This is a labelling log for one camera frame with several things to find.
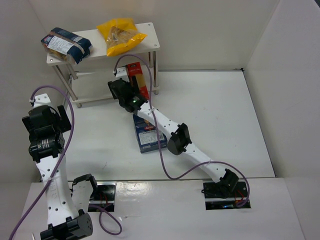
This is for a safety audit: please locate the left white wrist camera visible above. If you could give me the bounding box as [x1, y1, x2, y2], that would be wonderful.
[29, 93, 53, 108]

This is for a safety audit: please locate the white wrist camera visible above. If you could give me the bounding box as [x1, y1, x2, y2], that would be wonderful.
[113, 66, 128, 78]
[29, 93, 53, 108]

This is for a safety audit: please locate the yellow pasta bag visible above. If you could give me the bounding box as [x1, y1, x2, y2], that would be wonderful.
[96, 18, 148, 57]

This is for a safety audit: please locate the dark blue pasta box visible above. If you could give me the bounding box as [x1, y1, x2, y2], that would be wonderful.
[132, 115, 159, 154]

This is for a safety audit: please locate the white two-tier shelf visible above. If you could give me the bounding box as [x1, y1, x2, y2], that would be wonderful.
[46, 22, 160, 108]

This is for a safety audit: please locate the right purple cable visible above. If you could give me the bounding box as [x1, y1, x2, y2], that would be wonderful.
[113, 54, 250, 208]

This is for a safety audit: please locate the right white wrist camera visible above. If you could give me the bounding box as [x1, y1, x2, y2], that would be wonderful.
[113, 66, 128, 78]

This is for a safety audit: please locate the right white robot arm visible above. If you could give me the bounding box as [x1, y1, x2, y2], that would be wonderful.
[107, 78, 239, 199]

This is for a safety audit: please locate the dark blue pasta bag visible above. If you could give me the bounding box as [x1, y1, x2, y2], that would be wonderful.
[41, 27, 93, 65]

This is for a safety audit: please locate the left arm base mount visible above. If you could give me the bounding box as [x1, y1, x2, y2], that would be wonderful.
[88, 181, 116, 212]

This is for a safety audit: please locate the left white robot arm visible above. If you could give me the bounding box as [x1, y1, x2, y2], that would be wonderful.
[22, 105, 97, 240]

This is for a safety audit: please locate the red spaghetti packet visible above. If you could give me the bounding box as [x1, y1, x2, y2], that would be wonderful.
[126, 62, 149, 100]

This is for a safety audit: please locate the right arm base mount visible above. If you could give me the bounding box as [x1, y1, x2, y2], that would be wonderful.
[201, 181, 251, 211]

